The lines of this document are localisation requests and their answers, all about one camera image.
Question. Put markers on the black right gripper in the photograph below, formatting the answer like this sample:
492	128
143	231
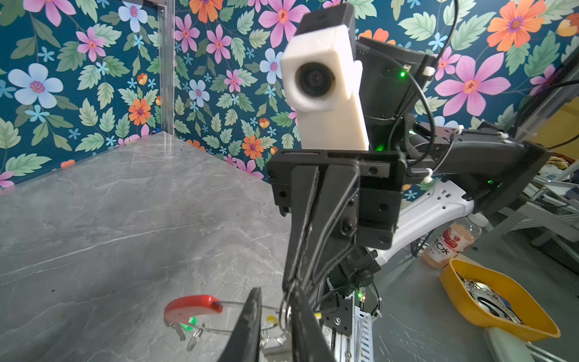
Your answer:
357	195

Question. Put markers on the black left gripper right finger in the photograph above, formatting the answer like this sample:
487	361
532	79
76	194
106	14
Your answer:
308	342

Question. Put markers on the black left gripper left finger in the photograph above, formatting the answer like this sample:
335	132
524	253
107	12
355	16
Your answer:
244	342

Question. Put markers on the yellow key tag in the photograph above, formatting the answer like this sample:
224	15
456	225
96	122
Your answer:
271	321

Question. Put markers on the silver metal keyring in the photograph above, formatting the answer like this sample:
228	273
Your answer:
202	318

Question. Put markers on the green key tag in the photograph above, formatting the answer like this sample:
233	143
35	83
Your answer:
190	325

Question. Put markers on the red key tag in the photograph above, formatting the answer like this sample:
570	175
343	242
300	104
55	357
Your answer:
179	311

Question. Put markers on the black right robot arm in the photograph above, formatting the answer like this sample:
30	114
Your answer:
449	173

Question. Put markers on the plastic drink bottle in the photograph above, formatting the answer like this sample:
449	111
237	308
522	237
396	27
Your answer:
455	239

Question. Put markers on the yellow bowl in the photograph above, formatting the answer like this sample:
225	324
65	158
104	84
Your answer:
487	298

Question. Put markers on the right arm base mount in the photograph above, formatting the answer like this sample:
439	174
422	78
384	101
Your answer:
342	294

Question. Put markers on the white perforated cable duct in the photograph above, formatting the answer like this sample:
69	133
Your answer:
363	339

